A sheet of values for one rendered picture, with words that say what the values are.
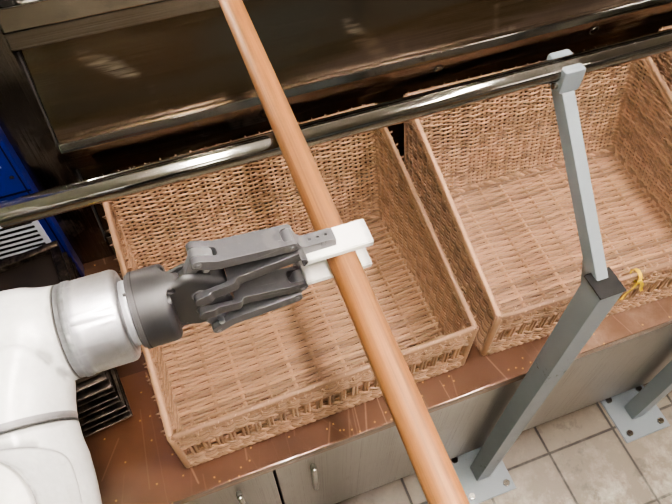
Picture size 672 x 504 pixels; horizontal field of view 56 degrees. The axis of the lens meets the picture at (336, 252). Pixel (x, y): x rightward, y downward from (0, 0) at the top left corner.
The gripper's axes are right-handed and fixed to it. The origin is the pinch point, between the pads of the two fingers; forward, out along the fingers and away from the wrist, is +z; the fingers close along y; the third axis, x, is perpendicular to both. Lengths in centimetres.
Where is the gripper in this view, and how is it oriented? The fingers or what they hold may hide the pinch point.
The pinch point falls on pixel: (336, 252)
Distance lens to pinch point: 63.4
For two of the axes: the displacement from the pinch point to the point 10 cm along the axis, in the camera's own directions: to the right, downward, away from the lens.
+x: 3.4, 7.8, -5.3
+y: 0.0, 5.7, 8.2
